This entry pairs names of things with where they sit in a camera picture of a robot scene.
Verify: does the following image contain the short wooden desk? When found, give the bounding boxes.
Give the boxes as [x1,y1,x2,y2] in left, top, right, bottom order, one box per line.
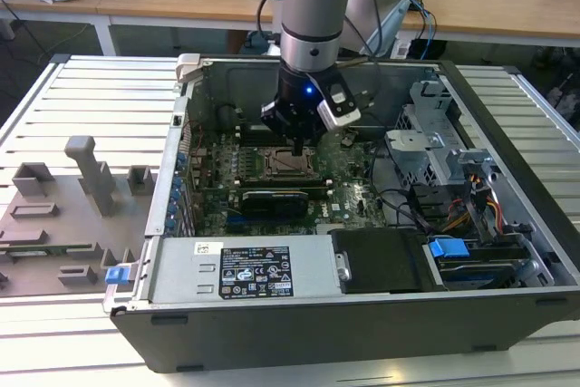
[0,0,137,24]

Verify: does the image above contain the green RAM stick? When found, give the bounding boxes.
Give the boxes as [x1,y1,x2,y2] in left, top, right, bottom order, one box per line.
[0,244,97,257]

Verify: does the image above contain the green motherboard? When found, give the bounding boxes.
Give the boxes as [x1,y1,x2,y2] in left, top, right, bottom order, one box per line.
[186,126,392,237]

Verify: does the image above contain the silver metal drive cage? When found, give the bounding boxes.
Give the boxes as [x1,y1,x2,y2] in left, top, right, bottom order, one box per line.
[383,80,496,189]

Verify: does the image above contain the silver power supply unit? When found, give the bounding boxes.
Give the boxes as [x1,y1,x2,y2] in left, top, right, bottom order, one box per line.
[150,236,342,305]

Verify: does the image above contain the orange and yellow wires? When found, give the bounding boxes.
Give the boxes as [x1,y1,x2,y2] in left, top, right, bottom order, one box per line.
[444,170,507,235]

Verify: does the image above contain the black graphics card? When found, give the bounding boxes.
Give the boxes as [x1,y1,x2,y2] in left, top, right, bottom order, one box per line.
[241,189,311,221]

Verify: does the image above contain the metal socket cover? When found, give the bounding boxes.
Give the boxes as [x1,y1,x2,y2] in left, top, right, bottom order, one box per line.
[260,147,318,179]

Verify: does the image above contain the grey parts rack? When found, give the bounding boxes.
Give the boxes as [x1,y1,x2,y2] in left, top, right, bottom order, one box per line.
[0,134,153,298]

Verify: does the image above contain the black plastic shroud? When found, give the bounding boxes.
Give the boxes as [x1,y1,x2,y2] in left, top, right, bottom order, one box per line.
[326,227,430,294]

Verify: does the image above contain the blue case latch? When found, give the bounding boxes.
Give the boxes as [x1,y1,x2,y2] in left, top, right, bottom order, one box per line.
[103,266,125,287]

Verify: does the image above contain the blue disk carrier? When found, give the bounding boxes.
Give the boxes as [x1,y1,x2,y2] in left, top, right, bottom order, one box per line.
[427,236,518,289]

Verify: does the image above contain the blue expansion slot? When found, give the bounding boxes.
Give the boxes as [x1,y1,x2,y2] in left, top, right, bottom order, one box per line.
[225,211,249,230]

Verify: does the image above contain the black wire bundle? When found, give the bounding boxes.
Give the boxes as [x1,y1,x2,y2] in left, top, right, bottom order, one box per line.
[367,140,432,230]

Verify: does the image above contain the CPU socket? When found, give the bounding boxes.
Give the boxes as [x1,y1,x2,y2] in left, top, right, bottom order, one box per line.
[258,145,320,181]

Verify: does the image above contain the black open PC case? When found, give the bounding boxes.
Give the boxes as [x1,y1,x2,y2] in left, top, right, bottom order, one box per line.
[102,53,580,375]

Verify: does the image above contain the white labelled box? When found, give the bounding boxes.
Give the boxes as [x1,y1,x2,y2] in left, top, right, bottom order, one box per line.
[391,39,412,61]

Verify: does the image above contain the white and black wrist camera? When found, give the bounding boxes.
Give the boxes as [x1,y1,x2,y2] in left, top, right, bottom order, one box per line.
[315,82,363,129]

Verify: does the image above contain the blue cable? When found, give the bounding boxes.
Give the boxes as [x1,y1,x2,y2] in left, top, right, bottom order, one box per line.
[405,0,440,47]

